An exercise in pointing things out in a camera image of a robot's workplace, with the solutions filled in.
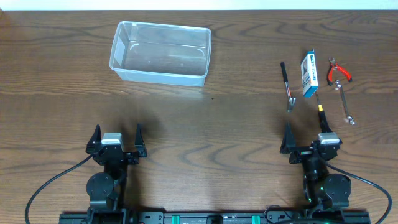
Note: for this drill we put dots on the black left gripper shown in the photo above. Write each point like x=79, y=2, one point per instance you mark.
x=115, y=154

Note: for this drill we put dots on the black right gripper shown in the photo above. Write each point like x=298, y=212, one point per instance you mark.
x=301, y=154

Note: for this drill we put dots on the blue white cardboard box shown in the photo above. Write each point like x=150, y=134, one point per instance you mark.
x=309, y=74

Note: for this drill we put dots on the clear plastic container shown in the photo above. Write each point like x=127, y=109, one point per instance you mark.
x=161, y=53

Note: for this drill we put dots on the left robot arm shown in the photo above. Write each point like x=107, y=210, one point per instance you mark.
x=106, y=189

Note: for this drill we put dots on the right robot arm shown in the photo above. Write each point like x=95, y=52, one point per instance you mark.
x=325, y=192

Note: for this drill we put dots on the black yellow screwdriver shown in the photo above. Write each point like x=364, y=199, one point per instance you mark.
x=321, y=111

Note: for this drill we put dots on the silver wrench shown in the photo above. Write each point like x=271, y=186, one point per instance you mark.
x=349, y=118

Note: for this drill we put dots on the red handled pliers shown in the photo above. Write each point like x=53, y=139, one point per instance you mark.
x=334, y=66

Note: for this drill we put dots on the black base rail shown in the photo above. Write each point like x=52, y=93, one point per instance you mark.
x=271, y=216

